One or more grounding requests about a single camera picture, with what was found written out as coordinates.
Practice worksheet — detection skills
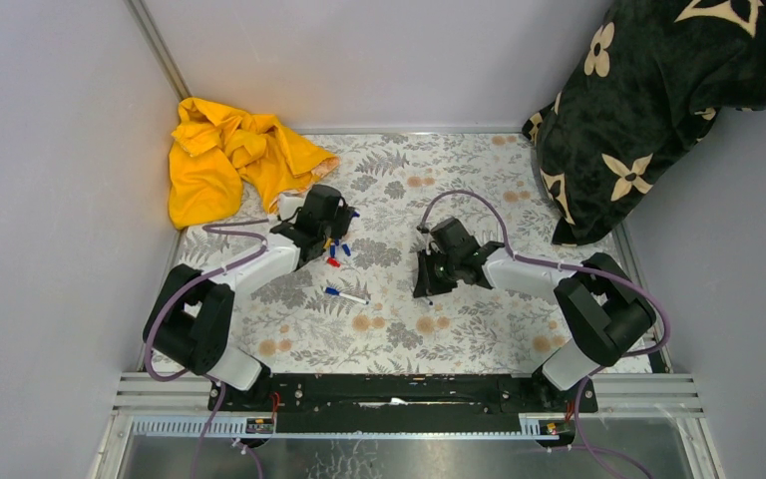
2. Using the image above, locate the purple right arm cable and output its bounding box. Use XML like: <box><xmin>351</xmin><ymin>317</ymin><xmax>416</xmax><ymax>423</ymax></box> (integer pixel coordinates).
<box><xmin>417</xmin><ymin>190</ymin><xmax>672</xmax><ymax>479</ymax></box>

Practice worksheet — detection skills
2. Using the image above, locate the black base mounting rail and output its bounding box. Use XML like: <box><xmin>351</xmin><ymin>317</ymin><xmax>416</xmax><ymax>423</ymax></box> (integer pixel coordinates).
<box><xmin>207</xmin><ymin>373</ymin><xmax>598</xmax><ymax>434</ymax></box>

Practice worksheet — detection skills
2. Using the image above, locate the yellow crumpled cloth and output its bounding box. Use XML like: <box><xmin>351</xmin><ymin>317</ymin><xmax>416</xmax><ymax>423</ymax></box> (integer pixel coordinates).
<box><xmin>168</xmin><ymin>97</ymin><xmax>340</xmax><ymax>230</ymax></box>

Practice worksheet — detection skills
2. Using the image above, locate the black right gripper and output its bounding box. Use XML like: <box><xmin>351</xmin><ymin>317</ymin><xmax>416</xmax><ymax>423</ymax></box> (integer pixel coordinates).
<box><xmin>414</xmin><ymin>247</ymin><xmax>461</xmax><ymax>298</ymax></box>

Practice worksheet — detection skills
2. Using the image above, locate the black floral blanket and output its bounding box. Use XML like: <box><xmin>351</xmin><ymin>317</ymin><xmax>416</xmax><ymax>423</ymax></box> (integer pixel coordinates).
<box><xmin>522</xmin><ymin>1</ymin><xmax>766</xmax><ymax>245</ymax></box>

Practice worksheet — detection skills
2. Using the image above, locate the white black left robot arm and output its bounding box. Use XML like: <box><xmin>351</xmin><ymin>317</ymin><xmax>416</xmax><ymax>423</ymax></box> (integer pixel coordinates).
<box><xmin>143</xmin><ymin>185</ymin><xmax>358</xmax><ymax>410</ymax></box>

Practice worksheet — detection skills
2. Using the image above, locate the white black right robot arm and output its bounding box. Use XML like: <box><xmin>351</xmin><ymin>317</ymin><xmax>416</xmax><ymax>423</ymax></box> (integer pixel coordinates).
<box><xmin>413</xmin><ymin>218</ymin><xmax>656</xmax><ymax>411</ymax></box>

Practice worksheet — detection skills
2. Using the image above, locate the floral patterned table mat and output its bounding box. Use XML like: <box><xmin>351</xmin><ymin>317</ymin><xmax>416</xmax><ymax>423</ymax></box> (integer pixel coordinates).
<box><xmin>229</xmin><ymin>134</ymin><xmax>616</xmax><ymax>373</ymax></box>

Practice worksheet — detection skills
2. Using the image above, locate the blue cap marker lying crosswise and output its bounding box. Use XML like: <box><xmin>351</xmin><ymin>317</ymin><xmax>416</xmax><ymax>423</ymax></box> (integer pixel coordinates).
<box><xmin>323</xmin><ymin>286</ymin><xmax>370</xmax><ymax>305</ymax></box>

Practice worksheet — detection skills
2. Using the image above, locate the aluminium frame rail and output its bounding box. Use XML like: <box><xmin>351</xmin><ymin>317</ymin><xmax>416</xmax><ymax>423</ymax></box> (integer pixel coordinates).
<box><xmin>93</xmin><ymin>372</ymin><xmax>723</xmax><ymax>478</ymax></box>

